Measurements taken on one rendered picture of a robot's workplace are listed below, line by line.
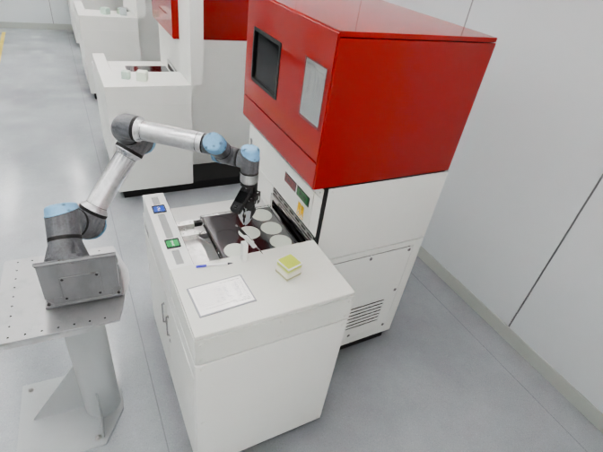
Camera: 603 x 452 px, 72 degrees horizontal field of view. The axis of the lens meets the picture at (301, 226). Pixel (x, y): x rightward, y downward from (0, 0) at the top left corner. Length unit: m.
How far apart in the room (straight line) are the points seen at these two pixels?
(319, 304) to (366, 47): 0.92
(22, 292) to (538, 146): 2.65
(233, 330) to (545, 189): 2.00
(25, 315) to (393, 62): 1.60
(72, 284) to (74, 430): 0.91
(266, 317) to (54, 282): 0.76
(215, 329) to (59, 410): 1.22
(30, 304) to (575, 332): 2.72
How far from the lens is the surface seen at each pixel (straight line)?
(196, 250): 1.86
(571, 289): 2.84
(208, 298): 1.53
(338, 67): 1.50
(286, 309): 1.51
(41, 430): 2.48
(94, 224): 1.88
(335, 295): 1.60
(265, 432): 2.16
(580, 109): 2.67
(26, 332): 1.76
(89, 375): 2.16
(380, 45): 1.58
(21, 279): 1.97
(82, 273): 1.70
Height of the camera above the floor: 2.06
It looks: 35 degrees down
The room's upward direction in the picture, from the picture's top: 9 degrees clockwise
